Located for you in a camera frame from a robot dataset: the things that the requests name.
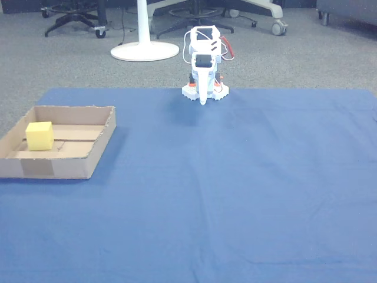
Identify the grey furniture with metal leg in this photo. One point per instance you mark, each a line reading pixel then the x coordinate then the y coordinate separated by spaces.
pixel 347 9

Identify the white table leg with casters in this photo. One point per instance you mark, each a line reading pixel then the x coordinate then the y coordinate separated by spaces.
pixel 275 13

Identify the yellow foam block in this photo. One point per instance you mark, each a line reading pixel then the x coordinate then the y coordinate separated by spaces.
pixel 39 137

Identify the black office chair base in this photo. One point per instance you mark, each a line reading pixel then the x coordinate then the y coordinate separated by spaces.
pixel 76 14

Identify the blue cloth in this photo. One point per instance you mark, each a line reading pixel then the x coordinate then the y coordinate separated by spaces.
pixel 224 191

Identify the shallow cardboard box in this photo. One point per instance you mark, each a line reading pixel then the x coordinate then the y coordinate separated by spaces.
pixel 73 168

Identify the white round pedestal stand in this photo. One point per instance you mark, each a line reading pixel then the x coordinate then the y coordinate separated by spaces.
pixel 144 50

